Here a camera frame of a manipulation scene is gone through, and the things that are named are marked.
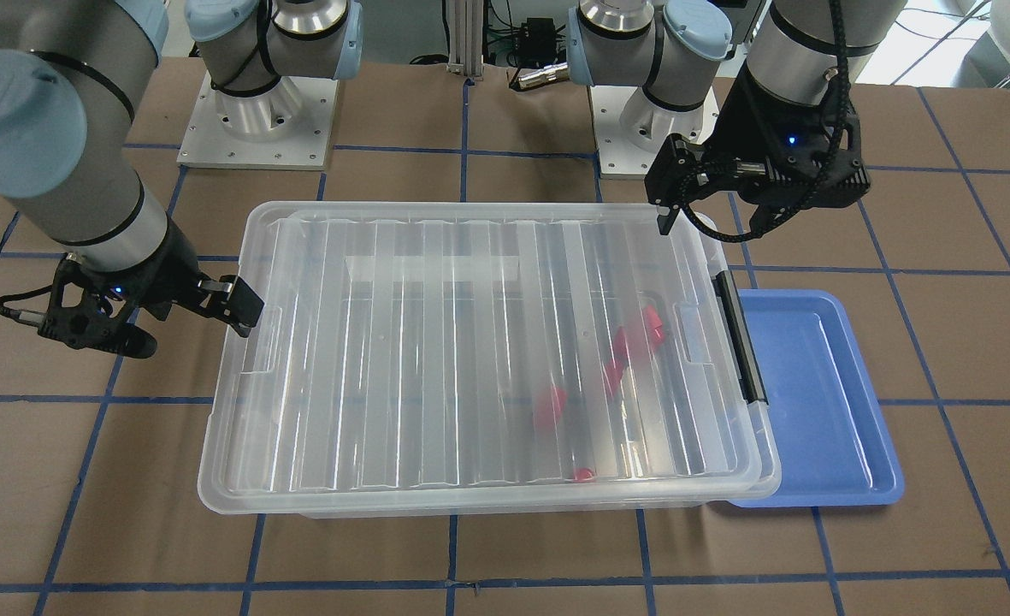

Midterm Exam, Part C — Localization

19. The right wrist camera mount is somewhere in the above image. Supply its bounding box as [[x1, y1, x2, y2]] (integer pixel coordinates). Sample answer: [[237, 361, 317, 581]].
[[0, 253, 157, 360]]

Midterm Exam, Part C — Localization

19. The aluminium frame post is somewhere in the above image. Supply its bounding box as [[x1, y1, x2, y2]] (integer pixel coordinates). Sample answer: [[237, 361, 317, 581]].
[[443, 0, 487, 81]]

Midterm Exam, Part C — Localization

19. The clear plastic storage box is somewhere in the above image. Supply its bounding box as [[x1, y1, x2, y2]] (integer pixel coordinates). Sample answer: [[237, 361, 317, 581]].
[[239, 256, 783, 521]]

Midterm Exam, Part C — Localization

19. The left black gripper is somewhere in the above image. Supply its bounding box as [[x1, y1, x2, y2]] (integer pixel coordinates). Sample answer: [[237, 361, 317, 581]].
[[646, 68, 813, 235]]

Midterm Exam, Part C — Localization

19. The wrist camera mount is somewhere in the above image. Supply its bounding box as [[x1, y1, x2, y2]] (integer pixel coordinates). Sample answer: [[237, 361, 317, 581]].
[[0, 253, 157, 360], [737, 109, 871, 211]]

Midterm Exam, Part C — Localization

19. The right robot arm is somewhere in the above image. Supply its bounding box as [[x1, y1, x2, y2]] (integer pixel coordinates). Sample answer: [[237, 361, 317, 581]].
[[0, 1, 363, 356]]

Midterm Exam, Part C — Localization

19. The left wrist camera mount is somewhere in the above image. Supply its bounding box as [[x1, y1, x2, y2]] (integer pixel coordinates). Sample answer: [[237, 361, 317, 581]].
[[737, 109, 871, 211]]

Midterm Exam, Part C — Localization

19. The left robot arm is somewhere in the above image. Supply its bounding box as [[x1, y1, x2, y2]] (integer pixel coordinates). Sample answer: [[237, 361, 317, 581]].
[[566, 1, 905, 243]]

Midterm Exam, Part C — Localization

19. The black box latch handle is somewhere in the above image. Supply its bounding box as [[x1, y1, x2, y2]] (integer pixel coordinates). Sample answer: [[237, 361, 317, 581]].
[[712, 269, 768, 403]]

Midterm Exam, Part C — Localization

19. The blue plastic tray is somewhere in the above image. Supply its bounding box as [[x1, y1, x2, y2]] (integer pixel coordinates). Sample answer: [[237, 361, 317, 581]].
[[736, 289, 905, 508]]

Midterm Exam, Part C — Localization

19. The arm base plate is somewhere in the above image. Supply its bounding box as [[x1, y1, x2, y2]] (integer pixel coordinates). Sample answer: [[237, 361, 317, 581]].
[[589, 86, 718, 180], [177, 75, 338, 171]]

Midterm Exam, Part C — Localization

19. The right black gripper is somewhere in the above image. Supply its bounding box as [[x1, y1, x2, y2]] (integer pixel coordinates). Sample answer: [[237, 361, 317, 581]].
[[136, 219, 263, 338]]

